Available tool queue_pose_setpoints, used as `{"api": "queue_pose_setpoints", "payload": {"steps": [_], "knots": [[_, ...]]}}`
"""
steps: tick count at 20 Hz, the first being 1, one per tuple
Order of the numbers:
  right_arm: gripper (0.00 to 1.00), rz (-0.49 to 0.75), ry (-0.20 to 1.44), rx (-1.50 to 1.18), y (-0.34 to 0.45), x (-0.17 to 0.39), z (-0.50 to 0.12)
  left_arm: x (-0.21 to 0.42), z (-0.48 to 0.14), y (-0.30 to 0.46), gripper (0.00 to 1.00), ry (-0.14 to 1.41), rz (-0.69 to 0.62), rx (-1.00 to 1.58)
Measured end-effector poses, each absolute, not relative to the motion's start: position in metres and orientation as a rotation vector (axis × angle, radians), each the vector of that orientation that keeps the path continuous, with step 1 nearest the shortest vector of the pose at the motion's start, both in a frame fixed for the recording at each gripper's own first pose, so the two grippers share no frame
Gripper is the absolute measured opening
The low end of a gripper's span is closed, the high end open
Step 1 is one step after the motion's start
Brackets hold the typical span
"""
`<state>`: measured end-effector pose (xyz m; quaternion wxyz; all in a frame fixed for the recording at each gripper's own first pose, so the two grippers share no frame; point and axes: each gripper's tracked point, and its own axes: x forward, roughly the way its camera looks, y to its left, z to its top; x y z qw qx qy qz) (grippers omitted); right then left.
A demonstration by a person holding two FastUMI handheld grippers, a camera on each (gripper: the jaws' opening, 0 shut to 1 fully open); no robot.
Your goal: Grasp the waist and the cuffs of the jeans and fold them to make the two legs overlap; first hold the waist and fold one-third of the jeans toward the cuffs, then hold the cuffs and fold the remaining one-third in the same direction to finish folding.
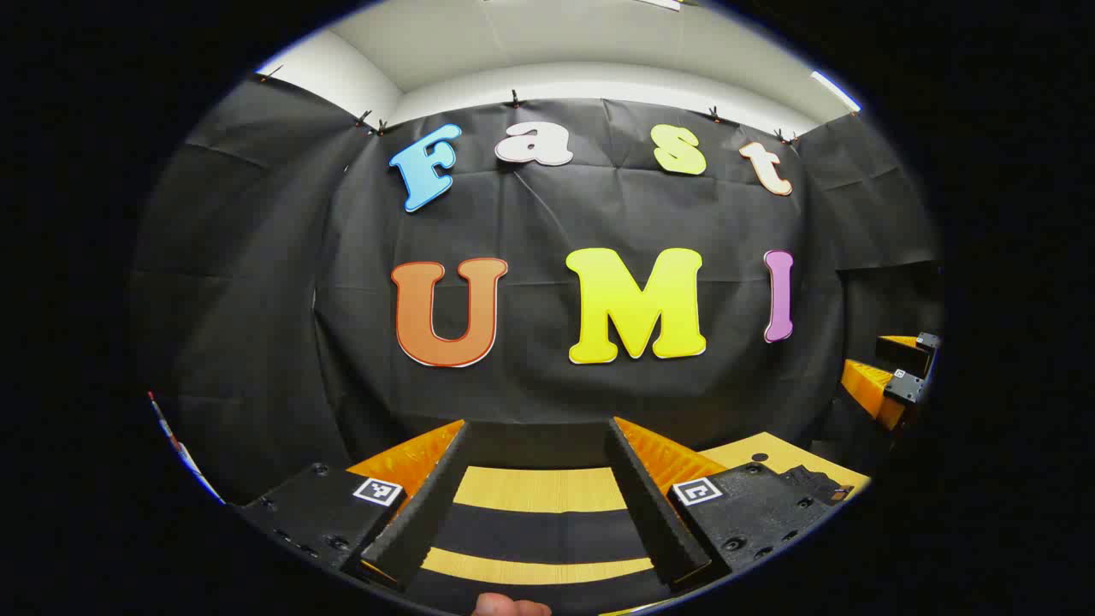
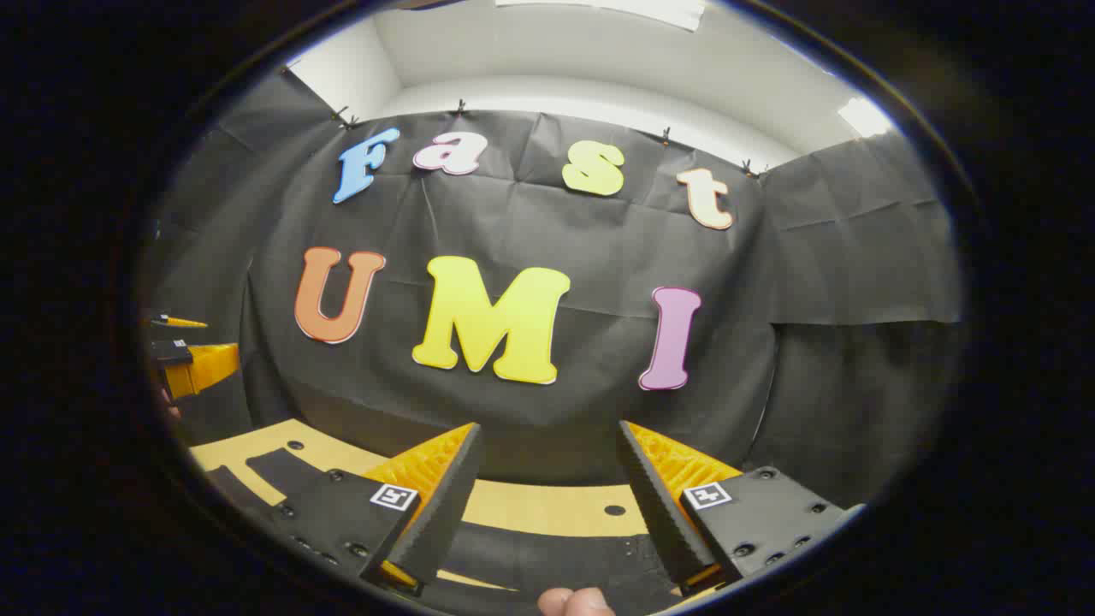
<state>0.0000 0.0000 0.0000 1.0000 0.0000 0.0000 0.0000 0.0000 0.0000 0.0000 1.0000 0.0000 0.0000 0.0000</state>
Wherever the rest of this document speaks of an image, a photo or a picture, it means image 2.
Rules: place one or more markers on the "black backdrop cloth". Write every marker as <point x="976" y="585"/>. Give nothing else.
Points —
<point x="530" y="222"/>

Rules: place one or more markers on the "dark grey jeans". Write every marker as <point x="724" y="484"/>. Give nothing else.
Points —
<point x="547" y="556"/>

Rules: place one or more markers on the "ceiling light panel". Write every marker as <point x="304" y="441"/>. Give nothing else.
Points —
<point x="864" y="115"/>

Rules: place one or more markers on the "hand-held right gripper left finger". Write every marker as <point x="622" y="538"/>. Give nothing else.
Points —
<point x="445" y="513"/>

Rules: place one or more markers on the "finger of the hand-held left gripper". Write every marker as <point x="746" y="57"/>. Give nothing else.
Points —
<point x="205" y="368"/>
<point x="175" y="322"/>

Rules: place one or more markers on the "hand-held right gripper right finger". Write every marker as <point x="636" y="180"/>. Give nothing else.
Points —
<point x="659" y="513"/>

